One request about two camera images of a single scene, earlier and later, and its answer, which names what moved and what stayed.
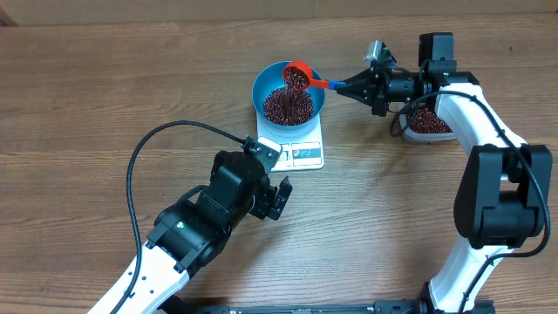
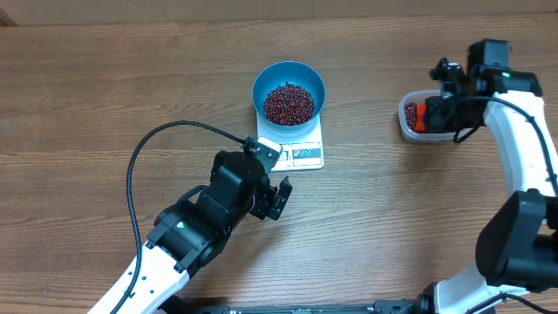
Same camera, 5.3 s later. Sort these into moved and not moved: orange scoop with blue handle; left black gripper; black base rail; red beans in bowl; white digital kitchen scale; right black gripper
Moved: right black gripper; orange scoop with blue handle
Not moved: red beans in bowl; white digital kitchen scale; black base rail; left black gripper
